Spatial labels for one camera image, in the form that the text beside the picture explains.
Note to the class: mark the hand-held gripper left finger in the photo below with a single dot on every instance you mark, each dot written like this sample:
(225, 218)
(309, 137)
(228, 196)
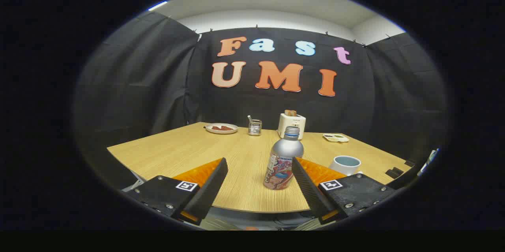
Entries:
(209, 191)

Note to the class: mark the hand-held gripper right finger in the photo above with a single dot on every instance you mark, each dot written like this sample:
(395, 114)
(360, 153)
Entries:
(311, 191)

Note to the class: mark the white cup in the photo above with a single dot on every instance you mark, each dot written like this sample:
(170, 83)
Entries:
(344, 167)

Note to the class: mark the silver juice bottle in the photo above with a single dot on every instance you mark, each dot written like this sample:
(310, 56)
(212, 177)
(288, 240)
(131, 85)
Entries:
(286, 149)

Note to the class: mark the wooden table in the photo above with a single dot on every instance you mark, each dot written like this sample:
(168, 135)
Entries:
(244, 153)

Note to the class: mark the small white divided tray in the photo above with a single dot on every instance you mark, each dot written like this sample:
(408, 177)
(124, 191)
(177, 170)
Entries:
(335, 137)

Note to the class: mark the reddish food pieces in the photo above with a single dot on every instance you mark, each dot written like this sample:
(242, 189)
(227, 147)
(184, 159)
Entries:
(221, 127)

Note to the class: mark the white plate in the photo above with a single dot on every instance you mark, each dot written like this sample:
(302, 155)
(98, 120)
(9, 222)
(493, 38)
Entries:
(230, 129)

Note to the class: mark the white toaster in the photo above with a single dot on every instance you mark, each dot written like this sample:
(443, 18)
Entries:
(285, 124)

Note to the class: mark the small glass jar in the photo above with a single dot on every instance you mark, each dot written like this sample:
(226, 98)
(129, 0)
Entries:
(255, 127)

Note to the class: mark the brown toast slice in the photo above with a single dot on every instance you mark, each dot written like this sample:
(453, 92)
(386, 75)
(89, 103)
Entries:
(290, 112)

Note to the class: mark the small black block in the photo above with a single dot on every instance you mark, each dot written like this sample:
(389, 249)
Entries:
(409, 163)
(394, 172)

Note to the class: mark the black backdrop cloth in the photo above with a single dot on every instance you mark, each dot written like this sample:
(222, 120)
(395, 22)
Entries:
(158, 86)

